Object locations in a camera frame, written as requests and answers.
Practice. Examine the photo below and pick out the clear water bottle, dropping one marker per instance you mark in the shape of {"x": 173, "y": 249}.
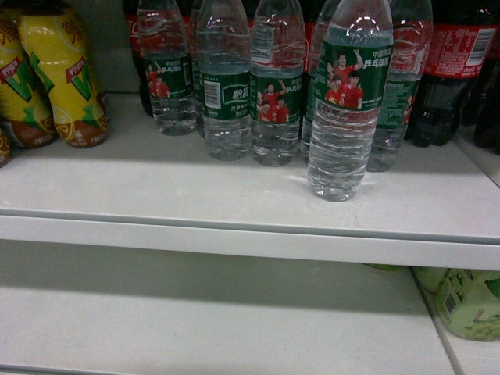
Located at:
{"x": 349, "y": 86}

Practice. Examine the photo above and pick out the water bottle middle players label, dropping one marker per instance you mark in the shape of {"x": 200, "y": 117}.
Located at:
{"x": 277, "y": 62}

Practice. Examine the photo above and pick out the water bottle barcode label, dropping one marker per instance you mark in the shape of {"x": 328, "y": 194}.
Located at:
{"x": 223, "y": 38}

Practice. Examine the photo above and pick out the water bottle far left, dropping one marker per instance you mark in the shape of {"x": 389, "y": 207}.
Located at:
{"x": 164, "y": 46}

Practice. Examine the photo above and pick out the white shelf board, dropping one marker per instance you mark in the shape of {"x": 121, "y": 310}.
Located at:
{"x": 142, "y": 189}

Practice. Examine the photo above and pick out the water bottle behind right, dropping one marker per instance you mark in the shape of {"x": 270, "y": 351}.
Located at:
{"x": 412, "y": 33}

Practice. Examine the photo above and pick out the cola bottle left behind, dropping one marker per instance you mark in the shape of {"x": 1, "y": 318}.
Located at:
{"x": 130, "y": 10}

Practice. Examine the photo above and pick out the yellow lemon tea bottle left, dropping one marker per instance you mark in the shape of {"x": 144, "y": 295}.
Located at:
{"x": 26, "y": 116}

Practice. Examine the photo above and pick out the yellow lemon tea bottle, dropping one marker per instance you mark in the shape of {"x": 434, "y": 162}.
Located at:
{"x": 26, "y": 116}
{"x": 57, "y": 49}

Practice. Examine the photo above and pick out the green grape juice bottle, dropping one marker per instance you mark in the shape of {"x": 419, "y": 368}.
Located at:
{"x": 466, "y": 300}

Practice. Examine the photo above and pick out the cola bottle right red label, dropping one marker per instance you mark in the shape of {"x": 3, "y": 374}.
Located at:
{"x": 462, "y": 38}

